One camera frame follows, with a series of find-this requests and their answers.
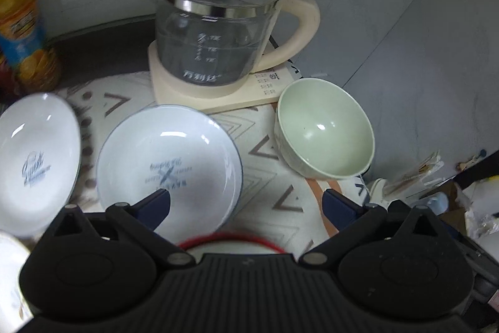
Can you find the orange juice bottle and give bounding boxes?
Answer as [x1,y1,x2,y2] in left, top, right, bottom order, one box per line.
[0,0,62,92]

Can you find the wrapped chopsticks packets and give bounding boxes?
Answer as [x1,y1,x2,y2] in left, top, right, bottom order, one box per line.
[403,150,446,198]

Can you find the cream kettle base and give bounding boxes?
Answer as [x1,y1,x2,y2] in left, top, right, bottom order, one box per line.
[147,40,301,114]

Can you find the white bowl blue print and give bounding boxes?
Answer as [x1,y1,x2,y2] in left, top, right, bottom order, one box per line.
[95,105,243,236]

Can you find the white bowl with beige rim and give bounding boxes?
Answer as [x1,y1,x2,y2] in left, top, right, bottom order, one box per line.
[0,231,34,333]

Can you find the white plate with script print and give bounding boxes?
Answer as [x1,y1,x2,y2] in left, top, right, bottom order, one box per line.
[0,93,81,237]

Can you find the glass kettle with cream handle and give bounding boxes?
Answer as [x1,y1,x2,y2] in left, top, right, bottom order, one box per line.
[150,0,321,92]

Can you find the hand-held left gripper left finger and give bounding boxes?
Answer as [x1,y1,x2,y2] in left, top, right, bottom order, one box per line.
[43,189,196,267]

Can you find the clear plastic bag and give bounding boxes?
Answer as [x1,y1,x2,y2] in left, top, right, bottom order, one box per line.
[464,177,499,240]

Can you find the pale green bowl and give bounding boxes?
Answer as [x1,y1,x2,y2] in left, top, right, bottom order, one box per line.
[274,77,375,180]

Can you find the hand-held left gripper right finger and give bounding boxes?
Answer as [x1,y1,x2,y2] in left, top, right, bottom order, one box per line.
[298,189,461,267]

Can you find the cardboard box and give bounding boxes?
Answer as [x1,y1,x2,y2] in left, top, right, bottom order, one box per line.
[438,182,474,237]

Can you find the patterned tablecloth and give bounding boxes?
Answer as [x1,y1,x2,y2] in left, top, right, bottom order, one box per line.
[55,60,375,267]

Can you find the red-rimmed white plate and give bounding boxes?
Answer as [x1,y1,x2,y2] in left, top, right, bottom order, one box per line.
[178,233,290,256]

